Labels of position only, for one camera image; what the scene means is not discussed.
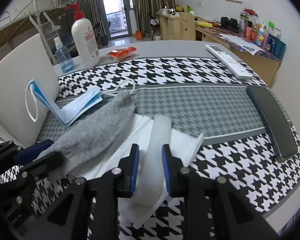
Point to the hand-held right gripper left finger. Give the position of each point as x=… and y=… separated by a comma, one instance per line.
x=135, y=170

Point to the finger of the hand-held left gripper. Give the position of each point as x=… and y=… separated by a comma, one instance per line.
x=35, y=151
x=43, y=163

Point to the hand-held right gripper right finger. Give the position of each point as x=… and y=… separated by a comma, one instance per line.
x=166, y=170

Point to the white face mask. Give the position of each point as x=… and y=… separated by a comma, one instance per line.
x=185, y=142

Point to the grey sock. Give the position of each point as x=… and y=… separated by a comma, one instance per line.
x=95, y=130

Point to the blue face mask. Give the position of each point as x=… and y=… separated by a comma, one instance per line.
x=75, y=105

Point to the white foam box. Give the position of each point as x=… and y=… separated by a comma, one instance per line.
x=15, y=87

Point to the yellow soft toy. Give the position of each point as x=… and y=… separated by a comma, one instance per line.
x=205, y=24

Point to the houndstooth tablecloth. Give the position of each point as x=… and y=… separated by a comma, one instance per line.
x=215, y=110

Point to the blue spray bottle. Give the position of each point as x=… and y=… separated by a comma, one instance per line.
x=65, y=60

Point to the dark smartphone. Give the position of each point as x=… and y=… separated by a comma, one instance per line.
x=272, y=122

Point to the white bunk bed ladder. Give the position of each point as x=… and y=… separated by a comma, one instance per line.
x=42, y=35

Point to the red snack packet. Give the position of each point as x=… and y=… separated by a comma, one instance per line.
x=121, y=53

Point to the white red-pump lotion bottle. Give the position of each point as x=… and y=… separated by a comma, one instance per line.
x=86, y=42

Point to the white metal bunk bed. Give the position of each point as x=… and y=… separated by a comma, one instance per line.
x=15, y=27

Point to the white remote control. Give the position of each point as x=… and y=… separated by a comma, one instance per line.
x=227, y=60

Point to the black folding chair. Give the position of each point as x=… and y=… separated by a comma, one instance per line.
x=100, y=33

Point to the orange bag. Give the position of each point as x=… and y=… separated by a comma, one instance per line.
x=139, y=35

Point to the wooden desk with patterned top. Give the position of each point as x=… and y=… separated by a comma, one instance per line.
x=260, y=65

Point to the light wooden desk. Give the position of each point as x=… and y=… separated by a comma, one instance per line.
x=168, y=27

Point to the wooden smiley chair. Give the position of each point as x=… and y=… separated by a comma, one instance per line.
x=187, y=27

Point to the white paper sheets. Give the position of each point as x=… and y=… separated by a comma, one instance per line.
x=240, y=42

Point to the black headphones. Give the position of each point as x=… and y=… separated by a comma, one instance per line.
x=228, y=23

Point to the orange box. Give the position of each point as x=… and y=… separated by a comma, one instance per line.
x=250, y=33

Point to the white cartoon bottle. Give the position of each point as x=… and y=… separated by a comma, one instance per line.
x=259, y=36

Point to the glass balcony door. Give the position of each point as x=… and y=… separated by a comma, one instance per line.
x=115, y=7

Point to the teal box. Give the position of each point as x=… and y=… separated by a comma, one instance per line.
x=280, y=49

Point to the red lidded container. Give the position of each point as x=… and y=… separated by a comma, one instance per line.
x=251, y=12

